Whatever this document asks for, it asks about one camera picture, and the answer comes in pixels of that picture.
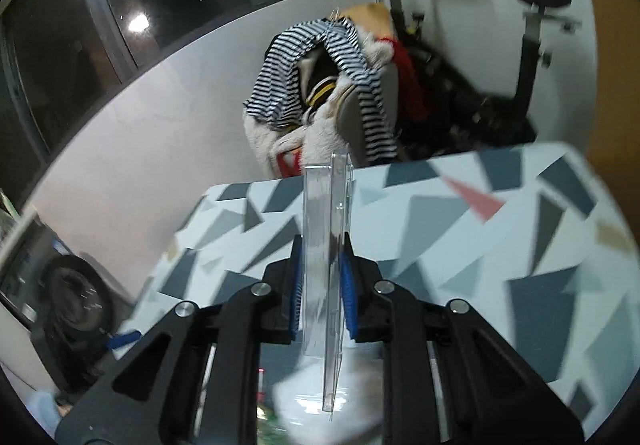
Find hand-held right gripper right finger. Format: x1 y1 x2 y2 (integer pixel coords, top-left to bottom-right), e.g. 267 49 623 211
340 245 586 445

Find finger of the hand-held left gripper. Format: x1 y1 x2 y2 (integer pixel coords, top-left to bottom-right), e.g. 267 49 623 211
107 329 143 350

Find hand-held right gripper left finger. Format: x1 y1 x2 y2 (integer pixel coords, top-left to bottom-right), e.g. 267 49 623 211
55 235 306 445

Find clear plastic case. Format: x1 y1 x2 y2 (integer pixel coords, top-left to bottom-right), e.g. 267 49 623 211
301 152 354 422

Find white plastic bag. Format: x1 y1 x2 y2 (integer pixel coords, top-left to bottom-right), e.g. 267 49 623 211
272 355 386 445

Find person's left forearm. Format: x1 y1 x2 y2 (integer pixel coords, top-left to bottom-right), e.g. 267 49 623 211
27 387 63 441

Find washing machine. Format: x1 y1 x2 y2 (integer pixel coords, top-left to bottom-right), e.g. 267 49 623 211
0 205 136 396

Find geometric patterned tablecloth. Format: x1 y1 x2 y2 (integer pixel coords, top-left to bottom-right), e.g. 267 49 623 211
112 141 640 431

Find red patterned cloth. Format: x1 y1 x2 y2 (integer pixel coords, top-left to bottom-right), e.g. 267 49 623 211
277 150 306 176

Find green packet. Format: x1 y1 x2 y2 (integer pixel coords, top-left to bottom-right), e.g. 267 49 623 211
257 405 286 445

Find grey chair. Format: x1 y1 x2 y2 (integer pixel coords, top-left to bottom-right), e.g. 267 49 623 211
337 65 406 161

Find black jacket yellow striped cuff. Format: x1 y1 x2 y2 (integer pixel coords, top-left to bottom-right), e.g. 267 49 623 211
300 50 346 118

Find tan board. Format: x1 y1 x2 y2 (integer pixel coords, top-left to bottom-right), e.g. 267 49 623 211
345 2 393 38

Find black exercise bike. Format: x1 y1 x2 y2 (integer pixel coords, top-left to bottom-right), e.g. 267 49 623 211
352 0 583 151

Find wooden door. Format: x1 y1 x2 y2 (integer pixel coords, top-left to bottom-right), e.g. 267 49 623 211
570 0 640 226

